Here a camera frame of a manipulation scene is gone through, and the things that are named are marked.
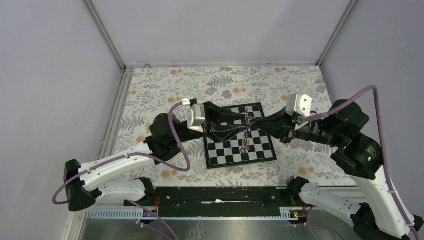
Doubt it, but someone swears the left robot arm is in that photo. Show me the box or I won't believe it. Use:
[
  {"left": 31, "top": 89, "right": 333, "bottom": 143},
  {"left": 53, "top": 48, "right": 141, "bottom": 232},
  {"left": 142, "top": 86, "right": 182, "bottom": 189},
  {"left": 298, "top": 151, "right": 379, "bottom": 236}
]
[{"left": 52, "top": 99, "right": 248, "bottom": 212}]

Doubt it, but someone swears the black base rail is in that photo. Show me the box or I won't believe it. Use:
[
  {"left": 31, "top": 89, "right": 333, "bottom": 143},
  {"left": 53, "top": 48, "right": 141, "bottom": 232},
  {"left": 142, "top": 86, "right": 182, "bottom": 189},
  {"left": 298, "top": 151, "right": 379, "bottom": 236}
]
[{"left": 136, "top": 186, "right": 310, "bottom": 218}]

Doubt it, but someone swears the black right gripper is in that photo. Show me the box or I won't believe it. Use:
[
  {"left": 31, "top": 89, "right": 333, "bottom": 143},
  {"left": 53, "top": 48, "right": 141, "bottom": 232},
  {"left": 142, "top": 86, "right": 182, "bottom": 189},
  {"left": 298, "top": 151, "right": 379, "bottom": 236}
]
[{"left": 250, "top": 103, "right": 343, "bottom": 145}]

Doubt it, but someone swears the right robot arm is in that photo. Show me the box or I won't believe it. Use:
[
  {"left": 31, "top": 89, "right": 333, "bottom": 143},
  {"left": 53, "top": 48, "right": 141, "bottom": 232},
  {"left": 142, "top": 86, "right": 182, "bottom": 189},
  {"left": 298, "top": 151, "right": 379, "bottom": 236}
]
[{"left": 252, "top": 99, "right": 424, "bottom": 240}]

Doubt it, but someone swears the floral table cloth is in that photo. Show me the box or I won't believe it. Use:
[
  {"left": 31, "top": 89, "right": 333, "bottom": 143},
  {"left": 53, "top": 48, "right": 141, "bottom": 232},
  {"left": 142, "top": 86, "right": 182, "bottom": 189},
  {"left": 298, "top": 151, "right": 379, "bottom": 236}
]
[{"left": 114, "top": 66, "right": 353, "bottom": 187}]

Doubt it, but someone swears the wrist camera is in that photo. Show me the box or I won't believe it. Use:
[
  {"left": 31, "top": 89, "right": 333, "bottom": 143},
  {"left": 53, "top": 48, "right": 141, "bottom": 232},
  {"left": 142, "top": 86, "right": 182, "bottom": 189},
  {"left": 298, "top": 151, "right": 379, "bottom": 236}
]
[
  {"left": 182, "top": 98, "right": 206, "bottom": 133},
  {"left": 285, "top": 93, "right": 312, "bottom": 124}
]

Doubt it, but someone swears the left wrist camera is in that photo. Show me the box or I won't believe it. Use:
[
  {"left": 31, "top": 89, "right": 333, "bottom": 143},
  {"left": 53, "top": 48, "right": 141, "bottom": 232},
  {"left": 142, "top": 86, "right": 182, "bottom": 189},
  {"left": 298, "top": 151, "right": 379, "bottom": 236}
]
[{"left": 182, "top": 98, "right": 206, "bottom": 133}]

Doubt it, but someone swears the black white chessboard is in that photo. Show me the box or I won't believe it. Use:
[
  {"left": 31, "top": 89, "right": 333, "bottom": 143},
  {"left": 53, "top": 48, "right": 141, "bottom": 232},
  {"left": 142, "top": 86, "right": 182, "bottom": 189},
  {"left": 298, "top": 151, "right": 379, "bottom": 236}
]
[{"left": 204, "top": 102, "right": 277, "bottom": 169}]

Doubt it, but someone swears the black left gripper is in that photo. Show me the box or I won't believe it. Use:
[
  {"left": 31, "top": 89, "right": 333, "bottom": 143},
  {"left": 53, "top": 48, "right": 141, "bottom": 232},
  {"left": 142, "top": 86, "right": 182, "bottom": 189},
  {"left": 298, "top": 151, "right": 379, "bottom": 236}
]
[{"left": 173, "top": 103, "right": 250, "bottom": 145}]

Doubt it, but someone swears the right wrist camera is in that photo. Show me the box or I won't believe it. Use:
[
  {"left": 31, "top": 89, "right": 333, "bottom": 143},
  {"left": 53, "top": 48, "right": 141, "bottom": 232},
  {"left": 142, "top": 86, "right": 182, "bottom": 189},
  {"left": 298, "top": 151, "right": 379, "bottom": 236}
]
[{"left": 285, "top": 93, "right": 312, "bottom": 124}]

